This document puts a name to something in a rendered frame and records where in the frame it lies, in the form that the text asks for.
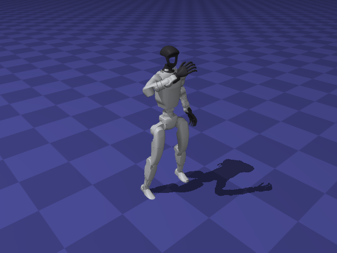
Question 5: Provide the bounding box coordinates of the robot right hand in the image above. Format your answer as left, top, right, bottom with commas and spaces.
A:
173, 62, 197, 84

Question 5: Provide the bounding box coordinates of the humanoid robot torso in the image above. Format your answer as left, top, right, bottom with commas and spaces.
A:
155, 67, 182, 130

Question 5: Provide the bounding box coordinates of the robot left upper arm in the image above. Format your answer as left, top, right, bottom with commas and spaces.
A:
180, 76, 186, 95

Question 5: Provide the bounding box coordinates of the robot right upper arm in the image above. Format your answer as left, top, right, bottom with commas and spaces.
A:
143, 74, 162, 97

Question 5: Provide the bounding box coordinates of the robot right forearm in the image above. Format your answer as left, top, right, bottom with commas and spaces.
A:
143, 74, 177, 92

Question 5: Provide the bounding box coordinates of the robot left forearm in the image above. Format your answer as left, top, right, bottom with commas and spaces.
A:
180, 91, 191, 112

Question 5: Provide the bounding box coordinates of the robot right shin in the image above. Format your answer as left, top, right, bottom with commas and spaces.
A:
143, 158, 157, 190

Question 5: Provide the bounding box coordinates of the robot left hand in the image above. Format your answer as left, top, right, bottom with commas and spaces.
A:
186, 108, 197, 126

